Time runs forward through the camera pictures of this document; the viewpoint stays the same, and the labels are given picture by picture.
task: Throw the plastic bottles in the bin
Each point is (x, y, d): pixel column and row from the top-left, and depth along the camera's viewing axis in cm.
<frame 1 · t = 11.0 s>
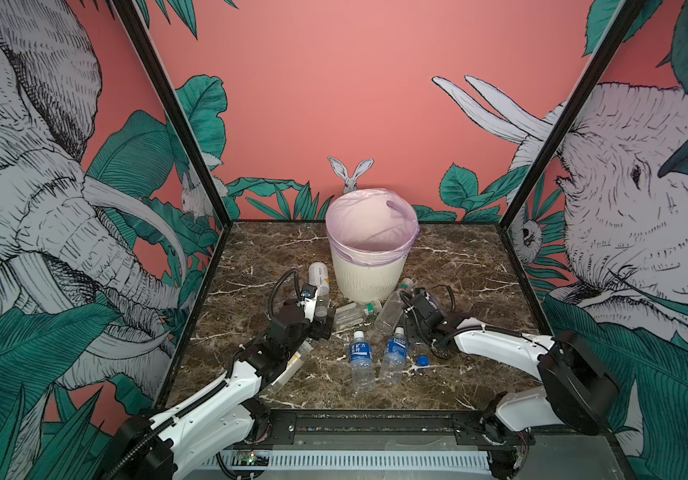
left hand: (320, 300, 81), fingers open
right hand: (410, 323, 89), fingers open
white ribbed trash bin: (356, 276, 85), point 18 cm above the table
purple plastic bin liner: (374, 227, 100), point 16 cm above the table
white label tall bottle: (318, 276, 99), point 6 cm above the table
clear bottle green cap: (351, 315, 96), on the table
blue label bottle left: (362, 363, 81), point 6 cm above the table
blue label bottle right: (394, 358, 83), point 5 cm above the table
clear purple cap bottle: (388, 306, 95), point 4 cm above the table
clear bottle yellow label: (294, 364, 82), point 5 cm above the table
blue bottle cap: (423, 360, 84), point 4 cm above the table

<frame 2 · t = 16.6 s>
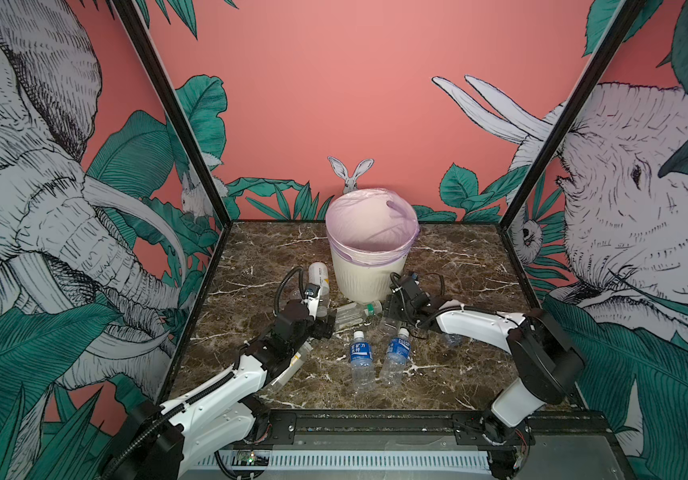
left hand: (321, 301, 83), fingers open
right hand: (388, 303, 91), fingers open
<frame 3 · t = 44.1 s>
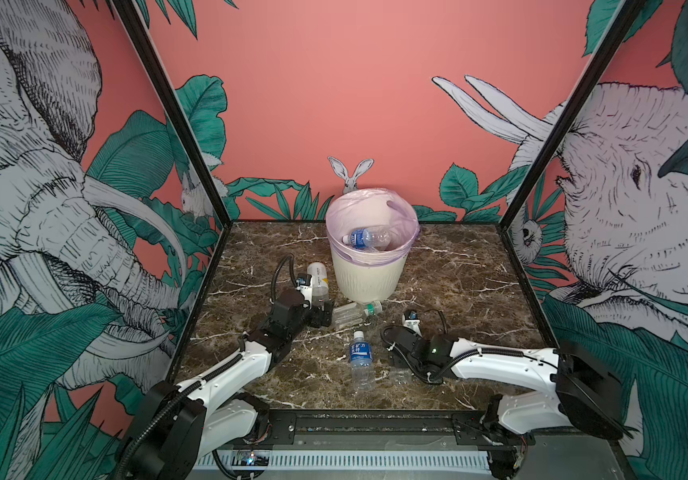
left hand: (320, 294, 85), fingers open
right hand: (394, 350, 83), fingers open
blue Pocari label bottle: (377, 238, 100), point 14 cm above the table
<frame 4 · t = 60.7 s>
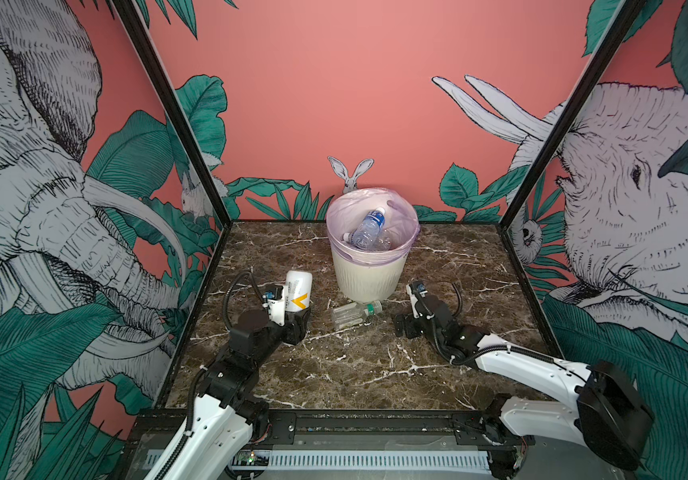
left hand: (299, 303, 75), fingers open
right hand: (401, 308, 84), fingers open
white label tall bottle: (298, 290, 73), point 26 cm above the table
blue label bottle left: (367, 232, 87), point 25 cm above the table
